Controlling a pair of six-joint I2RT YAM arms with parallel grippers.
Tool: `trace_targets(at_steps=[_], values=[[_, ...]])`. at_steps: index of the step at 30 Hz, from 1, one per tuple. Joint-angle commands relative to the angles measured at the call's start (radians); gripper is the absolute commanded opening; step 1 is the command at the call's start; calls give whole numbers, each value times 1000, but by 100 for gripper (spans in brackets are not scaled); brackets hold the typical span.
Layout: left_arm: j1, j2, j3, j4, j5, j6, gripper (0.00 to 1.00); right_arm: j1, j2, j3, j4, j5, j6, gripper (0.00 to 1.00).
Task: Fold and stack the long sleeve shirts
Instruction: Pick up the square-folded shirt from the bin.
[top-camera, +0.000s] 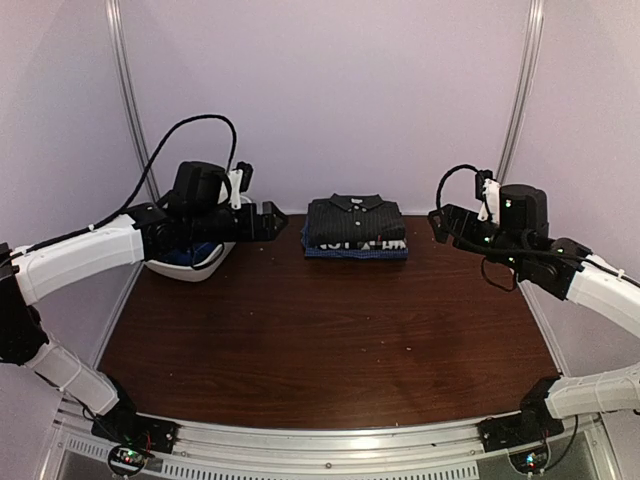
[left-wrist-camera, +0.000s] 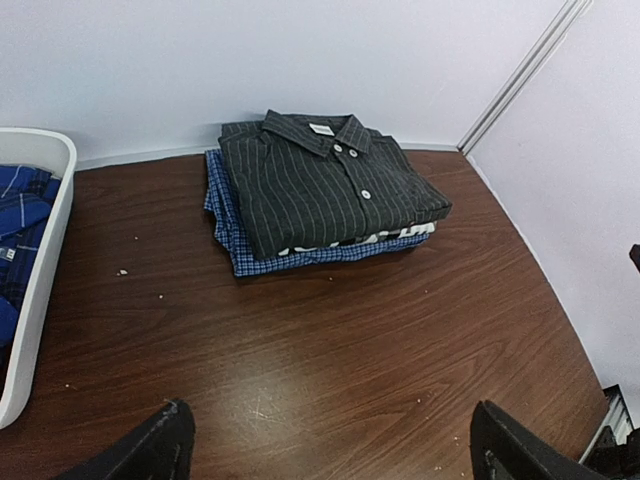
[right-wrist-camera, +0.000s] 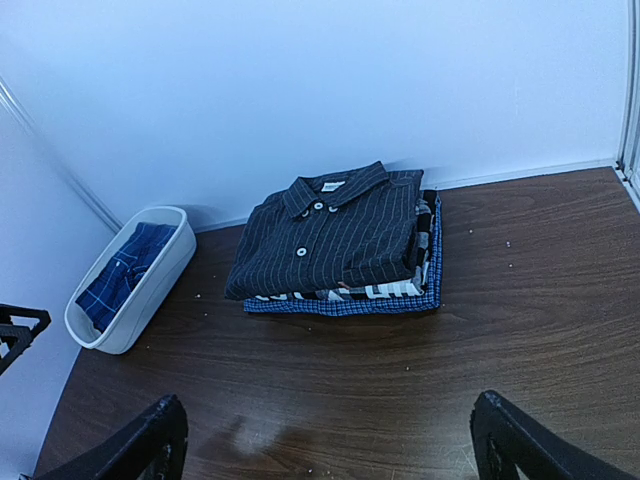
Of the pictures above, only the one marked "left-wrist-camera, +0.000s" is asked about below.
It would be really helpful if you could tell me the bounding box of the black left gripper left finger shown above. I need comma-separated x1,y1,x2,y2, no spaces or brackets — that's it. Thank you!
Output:
58,399,195,479

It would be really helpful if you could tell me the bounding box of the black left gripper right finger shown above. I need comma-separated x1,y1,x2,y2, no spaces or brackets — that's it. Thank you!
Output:
470,401,600,479

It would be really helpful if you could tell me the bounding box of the blue plaid long sleeve shirt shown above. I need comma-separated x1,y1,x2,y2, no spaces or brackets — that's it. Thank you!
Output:
0,163,62,374

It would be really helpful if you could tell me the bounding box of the black white graphic folded shirt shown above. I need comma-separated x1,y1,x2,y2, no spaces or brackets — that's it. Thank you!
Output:
278,221,438,257

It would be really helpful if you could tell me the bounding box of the blue checked folded shirt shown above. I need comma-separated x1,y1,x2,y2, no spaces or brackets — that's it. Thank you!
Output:
204,149,430,277

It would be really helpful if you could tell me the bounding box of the dark grey striped folded shirt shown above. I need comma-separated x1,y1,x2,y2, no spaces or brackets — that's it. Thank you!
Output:
219,110,452,260

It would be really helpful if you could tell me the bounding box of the white plastic basket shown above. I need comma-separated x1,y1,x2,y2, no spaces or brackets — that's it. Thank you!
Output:
1,127,77,428

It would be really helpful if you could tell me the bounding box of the aluminium corner post right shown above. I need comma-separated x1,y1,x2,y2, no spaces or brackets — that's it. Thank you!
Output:
457,0,593,155

